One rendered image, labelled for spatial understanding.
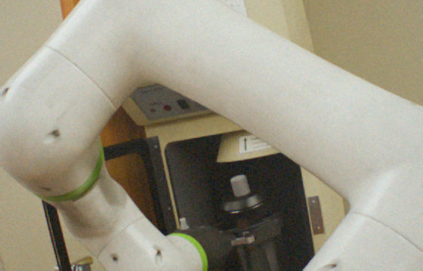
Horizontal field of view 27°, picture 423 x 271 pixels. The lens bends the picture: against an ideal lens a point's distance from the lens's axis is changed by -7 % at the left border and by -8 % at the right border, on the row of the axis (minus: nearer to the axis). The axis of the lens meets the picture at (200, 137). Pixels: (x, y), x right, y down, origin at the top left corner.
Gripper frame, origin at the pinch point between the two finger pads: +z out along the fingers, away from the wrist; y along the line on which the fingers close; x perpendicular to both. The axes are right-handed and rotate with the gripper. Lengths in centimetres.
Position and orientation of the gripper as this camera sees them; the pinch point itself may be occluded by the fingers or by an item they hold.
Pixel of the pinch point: (250, 226)
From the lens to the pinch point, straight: 167.0
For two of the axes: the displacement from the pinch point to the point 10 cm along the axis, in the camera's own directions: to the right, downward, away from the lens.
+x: 2.0, 9.8, 0.4
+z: 4.5, -1.3, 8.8
